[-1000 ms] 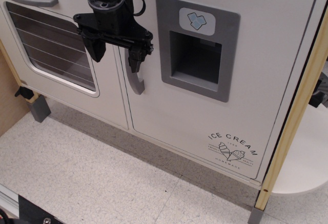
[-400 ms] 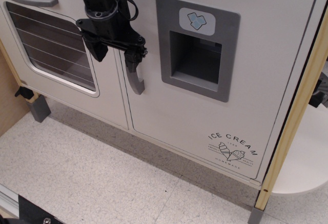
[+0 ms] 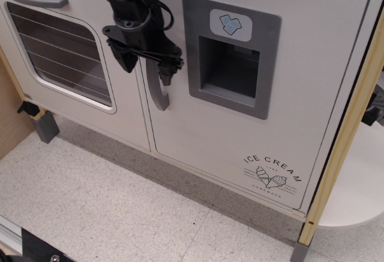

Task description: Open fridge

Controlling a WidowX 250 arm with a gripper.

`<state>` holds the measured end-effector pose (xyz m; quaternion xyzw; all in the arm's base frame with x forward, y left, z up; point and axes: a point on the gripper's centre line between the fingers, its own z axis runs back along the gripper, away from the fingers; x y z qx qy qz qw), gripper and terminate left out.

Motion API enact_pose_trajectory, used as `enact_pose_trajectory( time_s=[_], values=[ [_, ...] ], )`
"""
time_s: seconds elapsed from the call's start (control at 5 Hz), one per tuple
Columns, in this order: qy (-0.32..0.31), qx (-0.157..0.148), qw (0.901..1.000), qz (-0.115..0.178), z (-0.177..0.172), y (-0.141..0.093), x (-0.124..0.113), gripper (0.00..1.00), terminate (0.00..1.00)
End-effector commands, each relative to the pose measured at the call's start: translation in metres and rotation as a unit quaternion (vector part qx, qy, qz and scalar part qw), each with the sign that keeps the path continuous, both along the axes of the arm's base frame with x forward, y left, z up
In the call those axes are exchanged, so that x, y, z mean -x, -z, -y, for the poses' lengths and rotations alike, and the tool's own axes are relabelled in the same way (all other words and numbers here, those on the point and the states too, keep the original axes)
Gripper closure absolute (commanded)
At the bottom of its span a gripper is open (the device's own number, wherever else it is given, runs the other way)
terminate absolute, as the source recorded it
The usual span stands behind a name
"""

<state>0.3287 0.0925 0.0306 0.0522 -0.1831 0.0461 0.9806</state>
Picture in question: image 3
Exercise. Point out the white toy kitchen cabinet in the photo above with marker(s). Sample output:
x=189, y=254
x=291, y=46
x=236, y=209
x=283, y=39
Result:
x=131, y=123

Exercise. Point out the light wooden right post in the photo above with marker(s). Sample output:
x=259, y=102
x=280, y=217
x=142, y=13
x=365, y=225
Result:
x=371, y=67

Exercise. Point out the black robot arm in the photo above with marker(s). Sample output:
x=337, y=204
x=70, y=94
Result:
x=139, y=10

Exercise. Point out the grey foot cap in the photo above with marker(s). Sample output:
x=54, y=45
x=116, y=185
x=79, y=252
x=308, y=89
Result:
x=299, y=253
x=46, y=127

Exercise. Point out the black clamp knob left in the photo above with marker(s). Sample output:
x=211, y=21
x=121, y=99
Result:
x=29, y=108

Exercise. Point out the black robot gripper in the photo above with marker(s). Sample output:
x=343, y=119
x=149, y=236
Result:
x=130, y=40

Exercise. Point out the grey right foot cap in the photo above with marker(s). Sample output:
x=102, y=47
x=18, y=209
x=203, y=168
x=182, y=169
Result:
x=299, y=253

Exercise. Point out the grey fridge door handle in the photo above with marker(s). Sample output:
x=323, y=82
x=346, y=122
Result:
x=160, y=98

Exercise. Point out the white round table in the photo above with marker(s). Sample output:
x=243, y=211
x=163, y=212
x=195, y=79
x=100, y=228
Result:
x=357, y=196

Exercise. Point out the grey ice dispenser panel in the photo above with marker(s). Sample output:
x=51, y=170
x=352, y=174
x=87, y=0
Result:
x=231, y=55

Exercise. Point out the light wooden left panel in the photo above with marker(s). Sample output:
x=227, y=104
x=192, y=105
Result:
x=15, y=127

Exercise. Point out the white toy fridge door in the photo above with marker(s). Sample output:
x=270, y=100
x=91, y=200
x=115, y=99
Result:
x=278, y=160

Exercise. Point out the white toy oven door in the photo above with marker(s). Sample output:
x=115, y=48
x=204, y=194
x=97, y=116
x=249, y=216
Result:
x=57, y=60

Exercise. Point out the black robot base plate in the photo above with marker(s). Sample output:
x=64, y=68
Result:
x=36, y=249

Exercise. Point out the grey left foot cap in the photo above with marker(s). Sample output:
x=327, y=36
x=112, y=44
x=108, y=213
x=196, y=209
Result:
x=46, y=127

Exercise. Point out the aluminium rail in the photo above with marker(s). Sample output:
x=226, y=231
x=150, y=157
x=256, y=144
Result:
x=11, y=236

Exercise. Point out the black clamp right edge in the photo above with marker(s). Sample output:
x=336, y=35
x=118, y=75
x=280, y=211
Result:
x=374, y=110

